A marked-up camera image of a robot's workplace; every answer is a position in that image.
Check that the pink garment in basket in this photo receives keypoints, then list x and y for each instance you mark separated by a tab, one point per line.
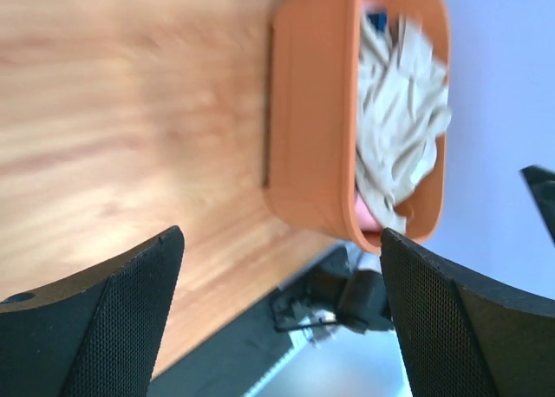
364	217

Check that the blue garment in basket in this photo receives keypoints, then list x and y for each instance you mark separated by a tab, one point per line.
378	19

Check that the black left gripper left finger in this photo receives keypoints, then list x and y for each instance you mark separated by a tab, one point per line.
97	332

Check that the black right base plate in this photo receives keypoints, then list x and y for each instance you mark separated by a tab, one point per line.
333	292

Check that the orange plastic laundry basket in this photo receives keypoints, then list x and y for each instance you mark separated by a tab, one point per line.
312	126

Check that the beige t shirt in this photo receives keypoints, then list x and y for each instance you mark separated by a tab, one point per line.
401	110

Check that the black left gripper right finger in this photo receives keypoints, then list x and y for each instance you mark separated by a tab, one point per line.
462	333

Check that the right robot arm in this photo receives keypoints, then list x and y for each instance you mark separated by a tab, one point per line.
541	184

